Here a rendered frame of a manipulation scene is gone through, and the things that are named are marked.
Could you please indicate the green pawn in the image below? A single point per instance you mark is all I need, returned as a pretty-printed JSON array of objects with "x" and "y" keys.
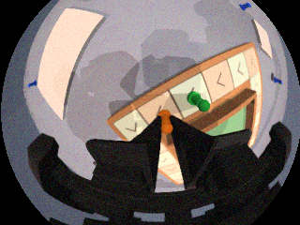
[{"x": 196, "y": 99}]

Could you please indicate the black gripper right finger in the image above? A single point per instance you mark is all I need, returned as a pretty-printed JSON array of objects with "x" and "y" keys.
[{"x": 194, "y": 148}]

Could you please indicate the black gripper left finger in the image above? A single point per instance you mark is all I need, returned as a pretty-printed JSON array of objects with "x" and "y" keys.
[{"x": 142, "y": 152}]

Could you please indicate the cream board game track with arrow squares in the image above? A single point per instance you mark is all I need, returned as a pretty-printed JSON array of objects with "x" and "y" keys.
[{"x": 243, "y": 111}]

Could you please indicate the orange pawn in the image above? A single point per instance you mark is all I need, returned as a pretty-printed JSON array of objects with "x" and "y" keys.
[{"x": 166, "y": 124}]

